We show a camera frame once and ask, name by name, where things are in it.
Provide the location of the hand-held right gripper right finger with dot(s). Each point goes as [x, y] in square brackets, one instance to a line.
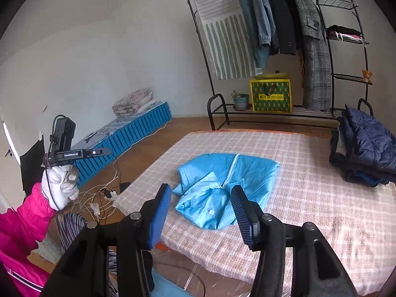
[244, 216]

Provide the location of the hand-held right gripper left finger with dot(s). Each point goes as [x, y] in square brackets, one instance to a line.
[159, 216]

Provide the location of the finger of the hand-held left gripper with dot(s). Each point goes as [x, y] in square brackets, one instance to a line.
[99, 152]

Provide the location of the light blue pinstriped work jacket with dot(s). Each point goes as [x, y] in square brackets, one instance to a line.
[247, 173]

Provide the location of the black metal clothes rack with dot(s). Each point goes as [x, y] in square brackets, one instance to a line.
[216, 96]

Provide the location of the folded clothes on rack shelf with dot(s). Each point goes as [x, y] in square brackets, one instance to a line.
[343, 31]

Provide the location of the person's left hand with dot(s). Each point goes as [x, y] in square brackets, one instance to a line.
[58, 185]

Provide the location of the blue slatted platform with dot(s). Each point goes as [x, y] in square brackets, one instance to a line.
[133, 130]

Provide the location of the dark cloth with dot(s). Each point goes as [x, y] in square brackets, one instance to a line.
[31, 167]

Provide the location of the floral folded quilt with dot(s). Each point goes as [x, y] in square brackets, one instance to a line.
[133, 102]

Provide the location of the white door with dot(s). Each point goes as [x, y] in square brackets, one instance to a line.
[9, 176]

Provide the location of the pale knit cloth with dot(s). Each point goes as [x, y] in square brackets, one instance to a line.
[46, 250]

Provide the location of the small potted plant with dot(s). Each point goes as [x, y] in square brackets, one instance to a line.
[240, 102]

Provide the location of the hanging dark jackets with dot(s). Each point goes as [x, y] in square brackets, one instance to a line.
[359, 176]

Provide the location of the yellow green gift box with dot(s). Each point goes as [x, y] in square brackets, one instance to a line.
[272, 97]

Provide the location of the navy quilted puffer jacket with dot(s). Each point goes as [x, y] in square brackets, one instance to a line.
[371, 142]

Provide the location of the person's pink garment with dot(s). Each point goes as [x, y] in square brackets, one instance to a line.
[18, 278]

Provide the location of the grey plaid coat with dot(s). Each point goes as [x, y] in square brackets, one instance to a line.
[315, 68]

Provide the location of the white grey striped cloth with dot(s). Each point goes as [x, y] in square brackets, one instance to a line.
[222, 37]

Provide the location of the small brown teddy bear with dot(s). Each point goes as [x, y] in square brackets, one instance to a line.
[367, 75]

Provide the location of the teal denim shirt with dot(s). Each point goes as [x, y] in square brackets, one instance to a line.
[247, 15]

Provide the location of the black coat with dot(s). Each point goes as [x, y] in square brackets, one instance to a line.
[283, 15]

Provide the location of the blue denim jacket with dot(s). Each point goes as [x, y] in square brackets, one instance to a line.
[263, 9]

